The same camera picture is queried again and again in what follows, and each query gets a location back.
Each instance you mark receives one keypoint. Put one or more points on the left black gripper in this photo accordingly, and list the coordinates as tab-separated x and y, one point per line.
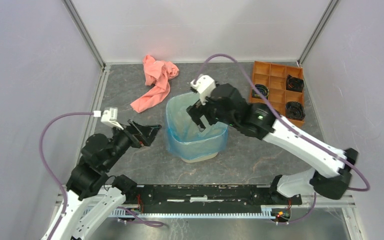
141	136

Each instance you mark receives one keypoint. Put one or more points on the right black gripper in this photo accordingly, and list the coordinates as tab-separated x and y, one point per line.
197	110

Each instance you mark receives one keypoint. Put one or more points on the blue plastic trash bag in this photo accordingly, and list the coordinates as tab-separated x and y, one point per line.
182	137

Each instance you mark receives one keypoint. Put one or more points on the beige trash bin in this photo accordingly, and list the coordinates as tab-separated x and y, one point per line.
200	159

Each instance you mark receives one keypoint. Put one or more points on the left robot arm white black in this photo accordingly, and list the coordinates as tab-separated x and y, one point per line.
98	156

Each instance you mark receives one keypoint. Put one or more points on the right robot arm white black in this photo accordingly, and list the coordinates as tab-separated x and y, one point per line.
328	176

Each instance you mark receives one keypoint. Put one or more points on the pink cloth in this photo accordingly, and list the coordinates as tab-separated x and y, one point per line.
157	74

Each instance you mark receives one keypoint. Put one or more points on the black bag roll left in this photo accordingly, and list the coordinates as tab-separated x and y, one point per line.
262	89

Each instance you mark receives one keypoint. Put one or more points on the black bag roll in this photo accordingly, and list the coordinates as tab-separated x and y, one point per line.
262	89
294	110
294	84

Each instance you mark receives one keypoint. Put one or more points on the orange compartment tray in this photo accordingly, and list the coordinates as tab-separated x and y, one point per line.
274	77

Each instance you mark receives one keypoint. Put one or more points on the black bag roll bottom right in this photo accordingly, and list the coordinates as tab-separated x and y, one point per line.
294	110

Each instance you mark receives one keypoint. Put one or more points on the black bag roll top right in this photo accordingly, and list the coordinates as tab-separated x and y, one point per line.
294	84

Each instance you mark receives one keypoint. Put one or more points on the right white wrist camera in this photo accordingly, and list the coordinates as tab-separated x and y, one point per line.
203	85

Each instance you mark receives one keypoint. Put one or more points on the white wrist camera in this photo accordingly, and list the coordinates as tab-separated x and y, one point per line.
109	117
203	85

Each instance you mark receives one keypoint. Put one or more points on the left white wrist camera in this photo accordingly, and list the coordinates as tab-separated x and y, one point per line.
109	117

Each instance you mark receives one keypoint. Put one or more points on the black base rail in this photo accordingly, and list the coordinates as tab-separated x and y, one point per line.
206	199

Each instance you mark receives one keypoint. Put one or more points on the white slotted cable duct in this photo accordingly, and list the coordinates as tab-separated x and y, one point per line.
264	213

